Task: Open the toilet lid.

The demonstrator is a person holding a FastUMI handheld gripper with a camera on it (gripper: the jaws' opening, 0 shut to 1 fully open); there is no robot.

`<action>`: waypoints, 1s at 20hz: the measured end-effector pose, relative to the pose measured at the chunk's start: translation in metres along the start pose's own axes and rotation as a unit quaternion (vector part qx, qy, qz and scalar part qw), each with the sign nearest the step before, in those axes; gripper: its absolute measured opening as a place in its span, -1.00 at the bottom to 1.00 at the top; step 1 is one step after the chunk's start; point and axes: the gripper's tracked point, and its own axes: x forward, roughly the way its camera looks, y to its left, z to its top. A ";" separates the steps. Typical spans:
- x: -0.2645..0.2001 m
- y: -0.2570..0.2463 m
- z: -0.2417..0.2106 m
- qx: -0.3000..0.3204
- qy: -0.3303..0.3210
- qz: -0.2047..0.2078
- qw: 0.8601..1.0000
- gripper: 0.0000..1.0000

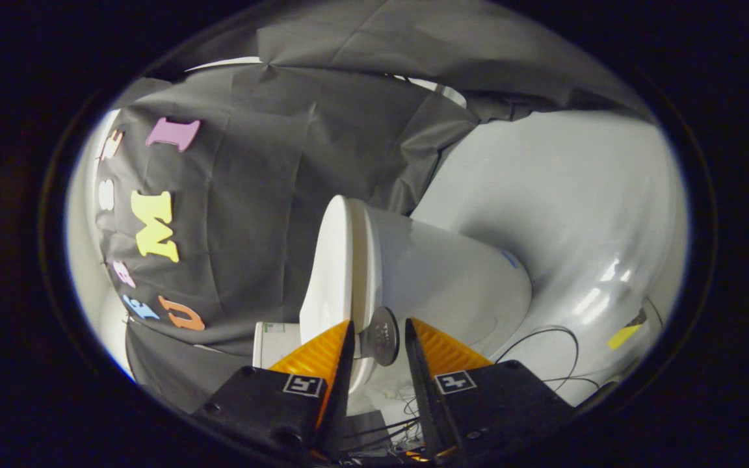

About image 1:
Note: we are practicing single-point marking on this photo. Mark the white toilet lid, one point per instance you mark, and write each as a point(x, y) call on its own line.
point(329, 266)

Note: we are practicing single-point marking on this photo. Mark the black backdrop cloth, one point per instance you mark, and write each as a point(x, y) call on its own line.
point(251, 195)

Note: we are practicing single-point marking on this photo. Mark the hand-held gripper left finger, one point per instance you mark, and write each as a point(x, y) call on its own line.
point(342, 383)

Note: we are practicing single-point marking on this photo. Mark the yellow tape strip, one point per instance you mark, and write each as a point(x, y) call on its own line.
point(623, 337)

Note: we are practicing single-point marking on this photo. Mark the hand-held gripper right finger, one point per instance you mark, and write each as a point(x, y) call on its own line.
point(417, 377)

